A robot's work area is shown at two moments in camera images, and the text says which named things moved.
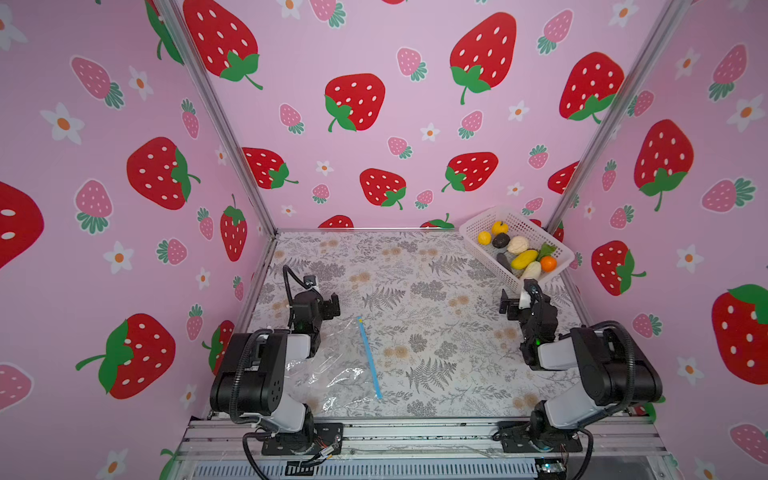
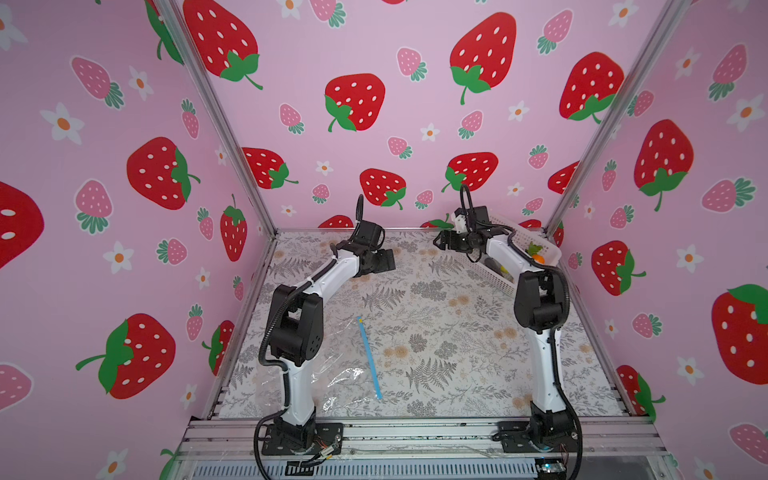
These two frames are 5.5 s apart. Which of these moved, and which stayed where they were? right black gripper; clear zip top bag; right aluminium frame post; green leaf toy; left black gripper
Moved: right black gripper; left black gripper; green leaf toy
Stayed: clear zip top bag; right aluminium frame post
